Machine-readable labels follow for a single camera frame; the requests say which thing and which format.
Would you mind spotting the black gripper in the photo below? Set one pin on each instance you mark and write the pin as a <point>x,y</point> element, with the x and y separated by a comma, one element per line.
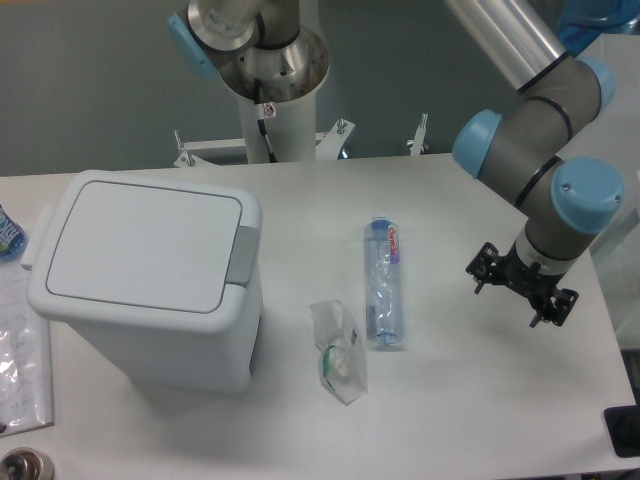
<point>551,304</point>

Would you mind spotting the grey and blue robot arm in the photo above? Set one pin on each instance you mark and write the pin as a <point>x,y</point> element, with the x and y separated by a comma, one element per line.
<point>274,66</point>

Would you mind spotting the white trash can lid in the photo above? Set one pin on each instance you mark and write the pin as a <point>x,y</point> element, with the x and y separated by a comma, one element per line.
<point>145,246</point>

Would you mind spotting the white trash can body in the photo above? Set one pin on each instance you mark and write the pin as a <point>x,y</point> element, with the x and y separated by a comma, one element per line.
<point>198,351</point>

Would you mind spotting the empty clear plastic bottle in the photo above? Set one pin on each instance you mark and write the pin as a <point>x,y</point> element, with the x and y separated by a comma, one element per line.
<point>384,316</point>

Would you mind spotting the black device at edge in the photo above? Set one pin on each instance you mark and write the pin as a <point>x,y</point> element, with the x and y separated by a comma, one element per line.
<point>623,426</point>

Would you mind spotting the clear plastic bag with mask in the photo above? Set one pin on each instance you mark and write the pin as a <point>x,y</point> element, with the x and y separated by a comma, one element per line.
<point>342,364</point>

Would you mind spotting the grey lid push button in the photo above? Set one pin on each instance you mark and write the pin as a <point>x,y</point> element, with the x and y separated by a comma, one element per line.
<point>243,256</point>

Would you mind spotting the blue plastic bag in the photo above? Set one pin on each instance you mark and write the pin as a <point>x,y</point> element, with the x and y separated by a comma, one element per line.
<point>581,22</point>

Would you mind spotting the clipboard with paper sheet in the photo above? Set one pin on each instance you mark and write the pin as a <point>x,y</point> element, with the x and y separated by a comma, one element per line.
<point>26,372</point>

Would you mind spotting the blue labelled bottle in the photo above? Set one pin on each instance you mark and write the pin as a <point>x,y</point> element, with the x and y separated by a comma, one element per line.
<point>13,238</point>

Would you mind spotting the round metal weight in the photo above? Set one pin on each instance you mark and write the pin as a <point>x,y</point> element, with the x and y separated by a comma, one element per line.
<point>27,464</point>

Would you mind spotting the white pedestal base frame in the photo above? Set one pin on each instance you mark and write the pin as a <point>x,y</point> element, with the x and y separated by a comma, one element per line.
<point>326,146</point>

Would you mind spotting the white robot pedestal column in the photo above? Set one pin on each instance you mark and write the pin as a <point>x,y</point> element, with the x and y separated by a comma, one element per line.
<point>279,131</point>

